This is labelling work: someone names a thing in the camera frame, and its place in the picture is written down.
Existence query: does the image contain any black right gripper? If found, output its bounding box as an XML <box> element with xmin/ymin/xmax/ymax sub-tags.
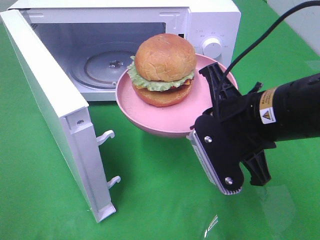
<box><xmin>186</xmin><ymin>62</ymin><xmax>276</xmax><ymax>196</ymax></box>

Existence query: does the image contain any white microwave oven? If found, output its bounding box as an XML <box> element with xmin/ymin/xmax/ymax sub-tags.
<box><xmin>4</xmin><ymin>0</ymin><xmax>241</xmax><ymax>102</ymax></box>

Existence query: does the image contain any clear tape patch far right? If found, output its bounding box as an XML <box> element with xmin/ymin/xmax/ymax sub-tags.
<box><xmin>255</xmin><ymin>184</ymin><xmax>296</xmax><ymax>237</ymax></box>

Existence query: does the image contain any glass microwave turntable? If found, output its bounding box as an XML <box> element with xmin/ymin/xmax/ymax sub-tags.
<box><xmin>70</xmin><ymin>49</ymin><xmax>134</xmax><ymax>90</ymax></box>

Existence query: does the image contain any burger with lettuce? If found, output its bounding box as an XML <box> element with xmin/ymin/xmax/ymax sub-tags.
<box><xmin>127</xmin><ymin>33</ymin><xmax>197</xmax><ymax>107</ymax></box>

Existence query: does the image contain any white microwave door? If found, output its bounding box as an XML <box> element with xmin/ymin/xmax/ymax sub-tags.
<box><xmin>0</xmin><ymin>9</ymin><xmax>121</xmax><ymax>222</ymax></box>

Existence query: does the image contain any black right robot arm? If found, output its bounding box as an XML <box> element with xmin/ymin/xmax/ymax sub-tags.
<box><xmin>188</xmin><ymin>63</ymin><xmax>320</xmax><ymax>195</ymax></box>

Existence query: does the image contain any white upper microwave knob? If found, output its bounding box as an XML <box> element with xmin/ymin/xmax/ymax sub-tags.
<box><xmin>201</xmin><ymin>36</ymin><xmax>222</xmax><ymax>59</ymax></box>

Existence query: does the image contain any pink plate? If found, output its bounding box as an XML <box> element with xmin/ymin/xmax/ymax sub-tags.
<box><xmin>115</xmin><ymin>54</ymin><xmax>216</xmax><ymax>138</ymax></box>

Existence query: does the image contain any clear tape patch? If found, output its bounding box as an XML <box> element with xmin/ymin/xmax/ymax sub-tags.
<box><xmin>255</xmin><ymin>184</ymin><xmax>296</xmax><ymax>237</ymax></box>
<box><xmin>182</xmin><ymin>199</ymin><xmax>220</xmax><ymax>238</ymax></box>

